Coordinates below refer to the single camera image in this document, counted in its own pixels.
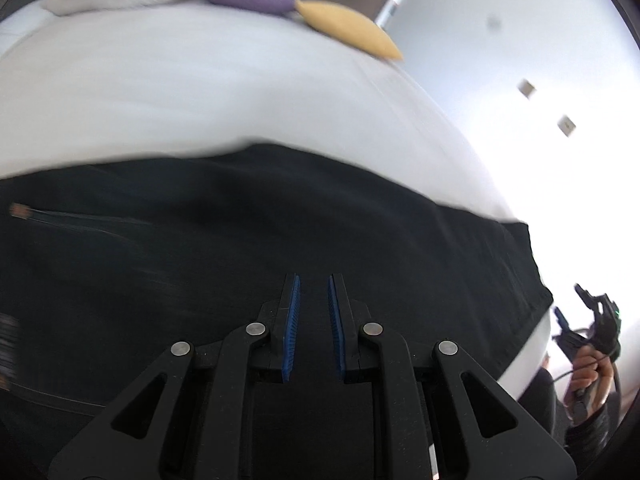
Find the square wall socket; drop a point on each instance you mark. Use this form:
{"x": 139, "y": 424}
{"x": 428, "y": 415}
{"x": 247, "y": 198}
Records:
{"x": 566, "y": 125}
{"x": 526, "y": 88}

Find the person's dark clothing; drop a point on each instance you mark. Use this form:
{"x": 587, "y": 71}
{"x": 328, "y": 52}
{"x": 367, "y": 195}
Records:
{"x": 542, "y": 400}

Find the black pants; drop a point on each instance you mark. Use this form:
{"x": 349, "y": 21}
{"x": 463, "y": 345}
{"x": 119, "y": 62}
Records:
{"x": 250, "y": 220}

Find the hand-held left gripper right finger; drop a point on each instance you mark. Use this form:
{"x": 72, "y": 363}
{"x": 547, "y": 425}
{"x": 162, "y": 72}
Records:
{"x": 336, "y": 330}

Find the yellow pillow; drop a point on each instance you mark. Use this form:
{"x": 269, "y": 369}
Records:
{"x": 345, "y": 22}

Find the bed with white sheet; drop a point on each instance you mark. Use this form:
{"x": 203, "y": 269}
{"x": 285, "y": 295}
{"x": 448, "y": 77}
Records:
{"x": 200, "y": 85}

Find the person's right hand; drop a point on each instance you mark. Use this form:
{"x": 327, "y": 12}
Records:
{"x": 592, "y": 377}

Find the person's right forearm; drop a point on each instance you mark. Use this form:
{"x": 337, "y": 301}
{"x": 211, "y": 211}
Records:
{"x": 590, "y": 432}

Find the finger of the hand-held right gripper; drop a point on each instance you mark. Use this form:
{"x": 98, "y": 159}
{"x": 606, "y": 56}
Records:
{"x": 586, "y": 297}
{"x": 565, "y": 335}

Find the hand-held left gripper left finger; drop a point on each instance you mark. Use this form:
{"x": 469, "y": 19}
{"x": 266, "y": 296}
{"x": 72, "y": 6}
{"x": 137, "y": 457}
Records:
{"x": 290, "y": 330}

